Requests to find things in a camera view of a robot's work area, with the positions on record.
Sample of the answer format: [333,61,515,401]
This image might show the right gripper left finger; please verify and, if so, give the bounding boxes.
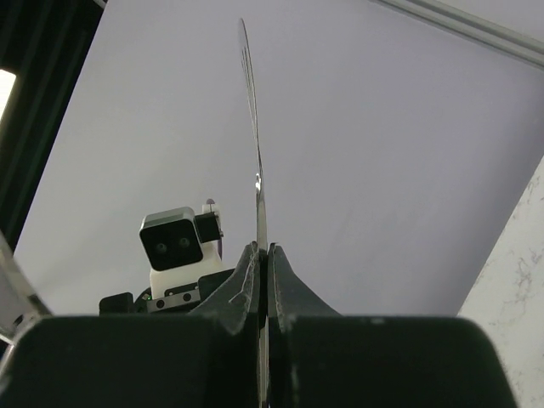
[189,241,260,332]

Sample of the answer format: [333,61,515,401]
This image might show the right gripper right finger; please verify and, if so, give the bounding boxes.
[267,243,340,332]

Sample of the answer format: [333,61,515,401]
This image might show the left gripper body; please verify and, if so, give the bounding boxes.
[99,271,233,315]

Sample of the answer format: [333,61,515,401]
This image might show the metal tongs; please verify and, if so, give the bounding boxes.
[238,18,269,407]

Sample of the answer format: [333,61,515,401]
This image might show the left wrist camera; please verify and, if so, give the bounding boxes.
[139,207,203,271]

